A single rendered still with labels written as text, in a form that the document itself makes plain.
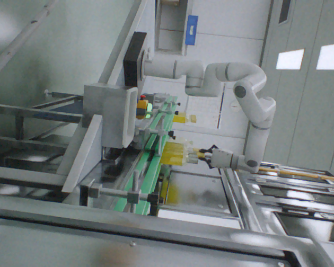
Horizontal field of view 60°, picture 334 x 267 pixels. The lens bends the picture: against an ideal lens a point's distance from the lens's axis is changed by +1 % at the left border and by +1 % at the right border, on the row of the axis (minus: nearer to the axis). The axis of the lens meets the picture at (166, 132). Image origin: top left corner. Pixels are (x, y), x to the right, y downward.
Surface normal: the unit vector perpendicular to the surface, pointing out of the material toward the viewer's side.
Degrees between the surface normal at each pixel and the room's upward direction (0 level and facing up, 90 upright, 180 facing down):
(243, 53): 90
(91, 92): 90
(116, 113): 90
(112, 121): 90
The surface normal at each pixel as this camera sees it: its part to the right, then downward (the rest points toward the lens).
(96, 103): -0.07, 0.22
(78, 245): 0.11, -0.97
